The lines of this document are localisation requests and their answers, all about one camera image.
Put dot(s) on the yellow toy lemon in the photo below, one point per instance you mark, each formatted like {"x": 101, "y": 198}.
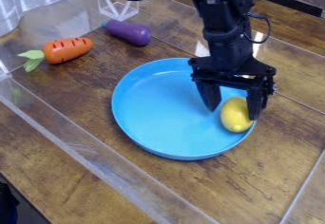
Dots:
{"x": 235, "y": 115}

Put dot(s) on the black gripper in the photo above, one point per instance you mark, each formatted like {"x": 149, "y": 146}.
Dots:
{"x": 231, "y": 66}

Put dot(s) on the orange toy carrot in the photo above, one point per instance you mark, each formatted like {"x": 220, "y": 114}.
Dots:
{"x": 57, "y": 52}

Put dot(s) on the blue round plastic tray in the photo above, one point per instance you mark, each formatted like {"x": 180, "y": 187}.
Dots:
{"x": 160, "y": 111}

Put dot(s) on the clear acrylic enclosure wall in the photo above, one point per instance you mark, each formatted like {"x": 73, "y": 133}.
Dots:
{"x": 77, "y": 167}

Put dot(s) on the purple toy eggplant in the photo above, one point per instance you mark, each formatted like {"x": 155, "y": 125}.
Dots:
{"x": 134, "y": 33}

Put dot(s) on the clear acrylic corner bracket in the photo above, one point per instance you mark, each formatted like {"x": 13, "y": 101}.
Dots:
{"x": 118, "y": 9}

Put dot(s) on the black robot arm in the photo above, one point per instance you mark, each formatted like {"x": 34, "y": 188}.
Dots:
{"x": 225, "y": 14}

